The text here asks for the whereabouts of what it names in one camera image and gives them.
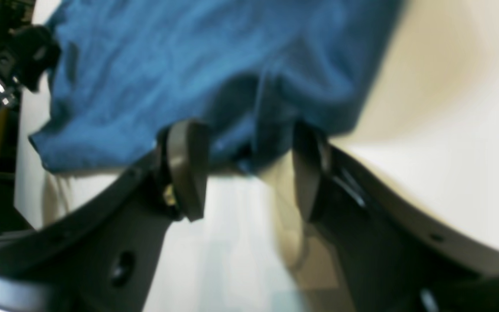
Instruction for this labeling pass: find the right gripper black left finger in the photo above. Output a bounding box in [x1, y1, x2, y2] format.
[0, 119, 210, 312]

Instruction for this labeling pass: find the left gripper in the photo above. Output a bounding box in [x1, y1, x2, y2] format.
[0, 0, 61, 111]

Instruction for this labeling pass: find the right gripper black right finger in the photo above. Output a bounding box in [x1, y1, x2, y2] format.
[292, 123, 499, 312]

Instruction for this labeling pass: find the dark blue t-shirt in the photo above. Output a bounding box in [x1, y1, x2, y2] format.
[29, 0, 404, 173]

